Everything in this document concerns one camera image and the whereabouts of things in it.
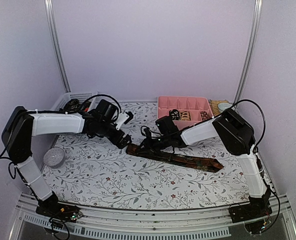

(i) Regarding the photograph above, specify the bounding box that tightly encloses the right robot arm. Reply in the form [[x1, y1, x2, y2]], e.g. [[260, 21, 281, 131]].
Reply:
[[136, 107, 275, 223]]

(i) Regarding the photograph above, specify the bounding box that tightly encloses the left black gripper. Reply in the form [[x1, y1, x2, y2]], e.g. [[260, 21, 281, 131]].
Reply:
[[99, 120, 132, 149]]

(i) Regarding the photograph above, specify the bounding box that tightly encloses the white plastic mesh basket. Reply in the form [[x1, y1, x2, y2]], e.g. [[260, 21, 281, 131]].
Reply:
[[51, 91, 98, 111]]

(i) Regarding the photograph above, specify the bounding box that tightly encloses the aluminium frame post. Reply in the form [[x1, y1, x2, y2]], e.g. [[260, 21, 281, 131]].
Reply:
[[233, 0, 263, 103], [44, 0, 71, 93]]

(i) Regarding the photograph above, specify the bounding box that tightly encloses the grey speckled bowl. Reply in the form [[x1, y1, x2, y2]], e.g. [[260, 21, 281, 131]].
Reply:
[[43, 147, 65, 169]]

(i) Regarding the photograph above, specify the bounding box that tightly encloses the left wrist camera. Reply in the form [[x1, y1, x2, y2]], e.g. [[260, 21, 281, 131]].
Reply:
[[115, 111, 133, 130]]

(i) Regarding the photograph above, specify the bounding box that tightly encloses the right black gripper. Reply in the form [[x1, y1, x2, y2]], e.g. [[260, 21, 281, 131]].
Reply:
[[136, 133, 171, 156]]

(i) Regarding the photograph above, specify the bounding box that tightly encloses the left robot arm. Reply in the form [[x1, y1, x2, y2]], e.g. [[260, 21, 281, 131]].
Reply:
[[0, 94, 133, 221]]

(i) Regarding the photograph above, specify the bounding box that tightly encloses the pink divided organizer box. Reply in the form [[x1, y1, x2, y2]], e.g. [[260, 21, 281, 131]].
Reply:
[[157, 96, 213, 130]]

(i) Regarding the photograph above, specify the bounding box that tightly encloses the dark red rolled tie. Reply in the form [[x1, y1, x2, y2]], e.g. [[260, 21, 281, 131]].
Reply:
[[200, 111, 211, 121]]

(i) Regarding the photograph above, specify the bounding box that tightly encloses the pile of dark ties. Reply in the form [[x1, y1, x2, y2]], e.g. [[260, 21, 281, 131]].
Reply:
[[62, 98, 91, 112]]

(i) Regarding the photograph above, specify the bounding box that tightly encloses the front aluminium rail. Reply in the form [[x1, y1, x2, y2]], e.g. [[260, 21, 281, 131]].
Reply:
[[10, 194, 296, 240]]

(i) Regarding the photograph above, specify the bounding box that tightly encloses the left aluminium frame post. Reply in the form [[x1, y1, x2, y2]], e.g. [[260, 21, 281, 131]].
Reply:
[[44, 0, 71, 93]]

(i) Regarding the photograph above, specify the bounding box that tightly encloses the black white rolled tie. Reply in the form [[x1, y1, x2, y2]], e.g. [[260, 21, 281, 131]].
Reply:
[[169, 109, 180, 121]]

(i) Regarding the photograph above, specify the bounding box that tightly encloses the right aluminium frame post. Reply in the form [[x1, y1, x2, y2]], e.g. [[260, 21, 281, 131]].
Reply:
[[233, 0, 263, 103]]

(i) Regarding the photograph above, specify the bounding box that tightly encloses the brown green patterned tie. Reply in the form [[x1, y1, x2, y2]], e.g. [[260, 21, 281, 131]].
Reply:
[[126, 144, 224, 173]]

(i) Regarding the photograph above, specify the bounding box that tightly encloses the yellow patterned rolled tie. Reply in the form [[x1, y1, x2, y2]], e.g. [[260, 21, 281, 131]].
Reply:
[[180, 111, 191, 121]]

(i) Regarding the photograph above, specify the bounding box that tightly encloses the light blue ceramic bowl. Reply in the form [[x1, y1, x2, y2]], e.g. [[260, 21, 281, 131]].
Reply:
[[217, 102, 232, 113]]

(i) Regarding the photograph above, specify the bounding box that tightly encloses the floral patterned table mat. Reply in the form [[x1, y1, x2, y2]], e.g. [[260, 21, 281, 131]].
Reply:
[[42, 134, 249, 210]]

